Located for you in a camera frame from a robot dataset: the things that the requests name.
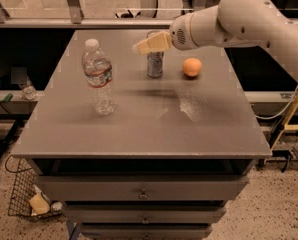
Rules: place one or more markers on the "redbull can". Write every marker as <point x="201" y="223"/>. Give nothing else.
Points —
<point x="154" y="57"/>

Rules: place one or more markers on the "yellow metal stand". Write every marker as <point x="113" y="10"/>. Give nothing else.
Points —
<point x="284" y="124"/>

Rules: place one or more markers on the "clear plastic water bottle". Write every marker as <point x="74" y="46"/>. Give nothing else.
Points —
<point x="98" y="72"/>

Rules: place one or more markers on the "grey metal rail frame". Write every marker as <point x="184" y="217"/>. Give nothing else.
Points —
<point x="92" y="14"/>

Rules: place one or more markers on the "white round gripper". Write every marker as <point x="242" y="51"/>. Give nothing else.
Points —
<point x="179" y="34"/>

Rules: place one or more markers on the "black wire basket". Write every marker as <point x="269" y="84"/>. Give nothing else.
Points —
<point x="22" y="191"/>

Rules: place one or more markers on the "grey drawer cabinet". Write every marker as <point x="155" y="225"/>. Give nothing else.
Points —
<point x="163" y="164"/>

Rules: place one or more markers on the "yellow sponge in basket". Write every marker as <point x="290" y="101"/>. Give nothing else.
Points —
<point x="39" y="204"/>

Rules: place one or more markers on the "orange fruit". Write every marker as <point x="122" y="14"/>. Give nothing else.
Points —
<point x="192" y="67"/>

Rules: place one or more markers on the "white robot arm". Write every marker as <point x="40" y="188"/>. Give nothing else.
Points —
<point x="231" y="23"/>

